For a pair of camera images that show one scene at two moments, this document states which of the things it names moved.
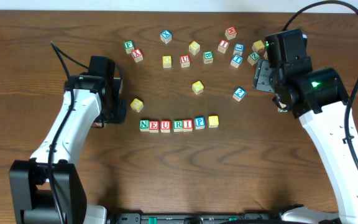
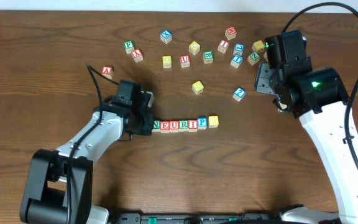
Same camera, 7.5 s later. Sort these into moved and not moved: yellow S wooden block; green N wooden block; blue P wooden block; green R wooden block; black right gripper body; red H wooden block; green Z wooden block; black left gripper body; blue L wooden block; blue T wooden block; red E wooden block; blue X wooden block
Moved: blue P wooden block; green R wooden block; green N wooden block; red E wooden block; black left gripper body
Not moved: yellow S wooden block; blue X wooden block; black right gripper body; green Z wooden block; blue L wooden block; blue T wooden block; red H wooden block
